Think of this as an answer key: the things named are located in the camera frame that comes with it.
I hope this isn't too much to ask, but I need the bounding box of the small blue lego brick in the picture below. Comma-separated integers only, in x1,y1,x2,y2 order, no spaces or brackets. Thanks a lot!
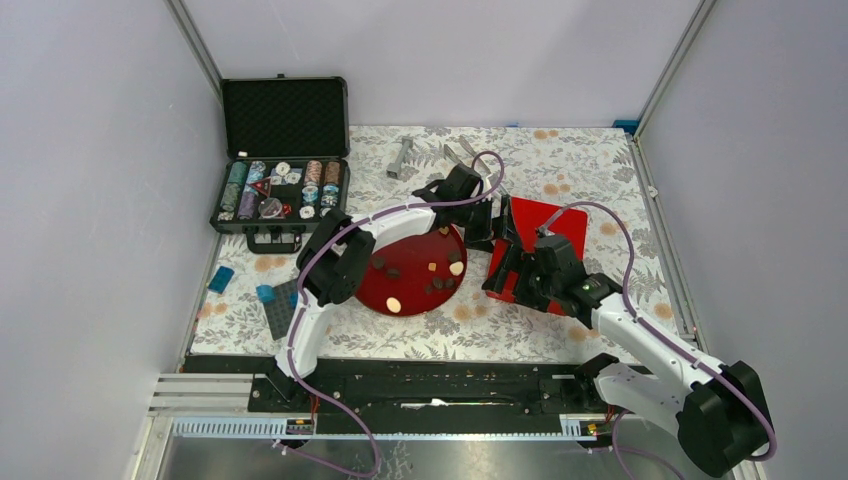
256,284,276,304

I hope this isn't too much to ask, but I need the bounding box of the red square box lid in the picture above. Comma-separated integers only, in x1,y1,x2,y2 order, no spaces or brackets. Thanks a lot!
482,197,589,321

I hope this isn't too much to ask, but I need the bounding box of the white round chocolate right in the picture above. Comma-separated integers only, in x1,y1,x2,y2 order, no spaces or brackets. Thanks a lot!
449,261,465,276

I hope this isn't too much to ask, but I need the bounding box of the blue fifty poker chip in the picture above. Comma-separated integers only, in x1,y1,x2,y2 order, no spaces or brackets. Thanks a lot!
302,186,320,202

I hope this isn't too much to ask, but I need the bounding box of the white oval chocolate bottom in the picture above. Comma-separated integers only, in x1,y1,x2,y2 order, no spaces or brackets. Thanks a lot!
386,297,402,313

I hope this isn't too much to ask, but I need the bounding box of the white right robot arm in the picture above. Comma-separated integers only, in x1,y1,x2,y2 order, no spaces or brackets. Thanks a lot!
482,235,776,477

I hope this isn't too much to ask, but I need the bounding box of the round red plate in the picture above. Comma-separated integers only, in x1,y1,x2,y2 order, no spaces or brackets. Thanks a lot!
355,226,468,317

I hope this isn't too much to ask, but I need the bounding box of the black poker chip case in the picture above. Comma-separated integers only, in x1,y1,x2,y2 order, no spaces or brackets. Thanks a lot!
209,74,351,235

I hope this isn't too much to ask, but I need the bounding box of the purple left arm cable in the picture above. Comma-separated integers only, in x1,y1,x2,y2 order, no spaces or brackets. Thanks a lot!
272,150,506,478

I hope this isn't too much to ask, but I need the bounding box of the grey lego baseplate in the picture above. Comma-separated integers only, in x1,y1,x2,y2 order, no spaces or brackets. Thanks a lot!
261,279,299,340

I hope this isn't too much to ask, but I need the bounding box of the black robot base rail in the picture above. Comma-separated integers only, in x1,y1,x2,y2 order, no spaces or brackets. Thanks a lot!
179,355,618,436

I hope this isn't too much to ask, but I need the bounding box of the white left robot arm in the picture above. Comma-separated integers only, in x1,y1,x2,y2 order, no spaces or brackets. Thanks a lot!
271,152,506,411

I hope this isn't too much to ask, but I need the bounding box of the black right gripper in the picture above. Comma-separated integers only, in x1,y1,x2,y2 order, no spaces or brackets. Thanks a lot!
481,244,561,313

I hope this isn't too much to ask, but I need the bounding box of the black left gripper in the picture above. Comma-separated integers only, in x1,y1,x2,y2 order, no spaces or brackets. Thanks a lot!
452,195,521,253

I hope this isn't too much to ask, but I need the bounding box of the floral table cloth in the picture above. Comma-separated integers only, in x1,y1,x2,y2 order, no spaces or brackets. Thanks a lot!
189,126,689,363

